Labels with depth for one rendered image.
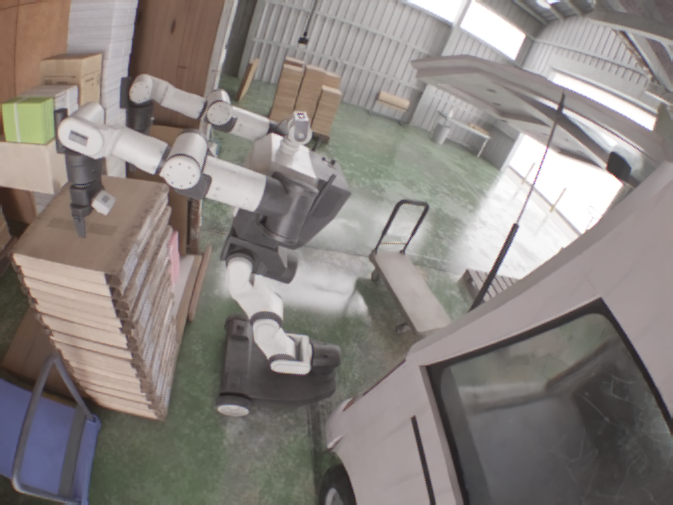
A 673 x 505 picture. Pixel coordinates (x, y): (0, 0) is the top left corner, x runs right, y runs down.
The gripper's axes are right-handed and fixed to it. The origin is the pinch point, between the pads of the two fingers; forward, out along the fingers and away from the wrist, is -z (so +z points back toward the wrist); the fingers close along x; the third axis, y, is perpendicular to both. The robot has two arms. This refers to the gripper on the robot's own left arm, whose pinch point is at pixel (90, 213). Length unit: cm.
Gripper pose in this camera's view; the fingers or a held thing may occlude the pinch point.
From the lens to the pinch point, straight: 84.5
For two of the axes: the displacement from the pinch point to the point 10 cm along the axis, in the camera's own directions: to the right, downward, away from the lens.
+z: 3.1, -7.4, -5.9
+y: 9.4, 1.5, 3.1
